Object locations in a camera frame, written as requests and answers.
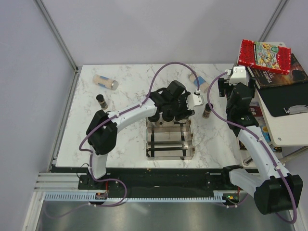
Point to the white slotted cable duct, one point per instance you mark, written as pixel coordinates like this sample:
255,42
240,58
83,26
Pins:
94,197

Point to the black knob-lid glass jar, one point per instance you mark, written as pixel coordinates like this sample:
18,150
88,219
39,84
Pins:
153,121

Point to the blue-label lying bottle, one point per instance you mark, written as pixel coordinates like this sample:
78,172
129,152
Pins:
203,84
105,82

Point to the upright black-cap spice bottle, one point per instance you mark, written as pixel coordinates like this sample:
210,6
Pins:
100,99

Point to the clear three-slot organizer tray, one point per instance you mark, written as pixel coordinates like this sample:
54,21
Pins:
169,140

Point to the right blue-label lying bottle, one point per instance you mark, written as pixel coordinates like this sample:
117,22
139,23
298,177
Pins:
203,84

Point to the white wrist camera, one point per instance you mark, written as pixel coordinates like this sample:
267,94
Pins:
236,75
194,100

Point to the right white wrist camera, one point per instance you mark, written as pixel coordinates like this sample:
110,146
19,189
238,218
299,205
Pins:
236,75

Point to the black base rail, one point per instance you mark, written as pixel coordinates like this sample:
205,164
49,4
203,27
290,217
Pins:
162,182

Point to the right black-cap spice bottle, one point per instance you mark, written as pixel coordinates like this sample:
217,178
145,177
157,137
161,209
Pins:
207,110

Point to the dark hardcover book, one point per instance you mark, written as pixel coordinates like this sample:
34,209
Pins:
265,79

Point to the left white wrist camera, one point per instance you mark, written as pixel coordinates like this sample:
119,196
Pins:
194,100

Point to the left blue-label lying bottle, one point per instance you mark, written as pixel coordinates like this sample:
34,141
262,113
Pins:
105,82

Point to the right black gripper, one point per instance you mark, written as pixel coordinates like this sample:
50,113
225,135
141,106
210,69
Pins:
222,85

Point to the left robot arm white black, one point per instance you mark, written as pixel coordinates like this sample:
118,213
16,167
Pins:
104,127

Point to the black clipboard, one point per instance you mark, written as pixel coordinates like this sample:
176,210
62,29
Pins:
286,100

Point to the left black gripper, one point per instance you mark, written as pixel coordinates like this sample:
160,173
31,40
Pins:
183,98

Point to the red children's book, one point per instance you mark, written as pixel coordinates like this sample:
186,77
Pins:
265,57

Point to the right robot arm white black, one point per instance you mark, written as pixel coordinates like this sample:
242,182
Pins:
275,189

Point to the white side table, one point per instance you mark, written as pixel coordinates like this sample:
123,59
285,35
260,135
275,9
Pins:
289,130

